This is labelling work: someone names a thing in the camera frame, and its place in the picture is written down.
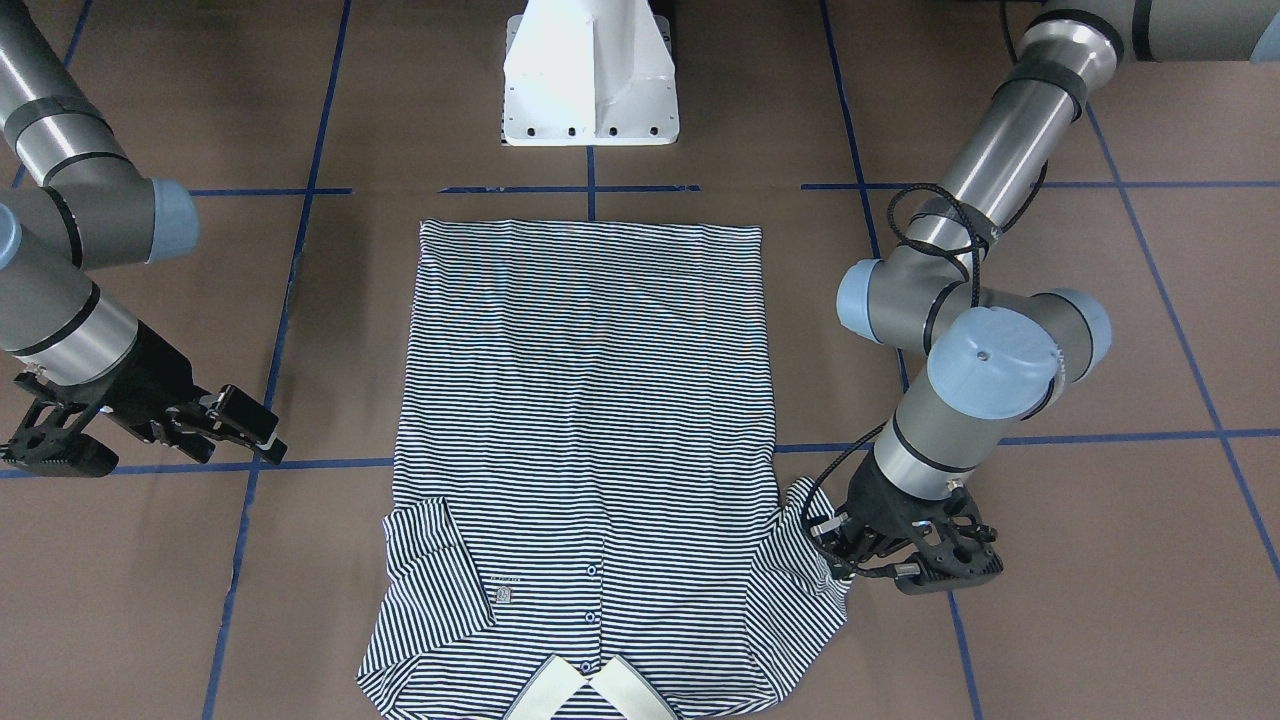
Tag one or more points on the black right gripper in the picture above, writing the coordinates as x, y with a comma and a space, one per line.
150, 382

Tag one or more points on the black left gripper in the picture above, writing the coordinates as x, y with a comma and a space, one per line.
878, 508

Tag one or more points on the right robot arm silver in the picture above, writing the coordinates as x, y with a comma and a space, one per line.
84, 354

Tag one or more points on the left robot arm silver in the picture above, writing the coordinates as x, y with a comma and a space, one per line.
991, 358

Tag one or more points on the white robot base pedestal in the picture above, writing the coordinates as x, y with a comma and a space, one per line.
590, 73

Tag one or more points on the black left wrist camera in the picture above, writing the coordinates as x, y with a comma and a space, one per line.
953, 547

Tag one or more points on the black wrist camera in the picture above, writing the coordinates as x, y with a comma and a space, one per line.
51, 439
953, 547

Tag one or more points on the striped polo shirt white collar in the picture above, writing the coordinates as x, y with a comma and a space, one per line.
585, 522

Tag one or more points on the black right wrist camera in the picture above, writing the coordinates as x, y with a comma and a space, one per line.
51, 439

